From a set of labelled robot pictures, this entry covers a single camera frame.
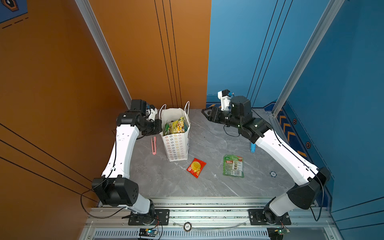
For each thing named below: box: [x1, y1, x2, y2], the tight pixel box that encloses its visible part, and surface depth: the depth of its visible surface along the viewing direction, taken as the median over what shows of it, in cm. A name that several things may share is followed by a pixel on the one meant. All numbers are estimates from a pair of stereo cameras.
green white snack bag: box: [222, 154, 245, 178], surface depth 92 cm
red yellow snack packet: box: [186, 157, 207, 179], surface depth 91 cm
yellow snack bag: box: [169, 116, 185, 134], surface depth 81 cm
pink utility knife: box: [151, 136, 158, 156], surface depth 101 cm
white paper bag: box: [159, 101, 191, 162], surface depth 82 cm
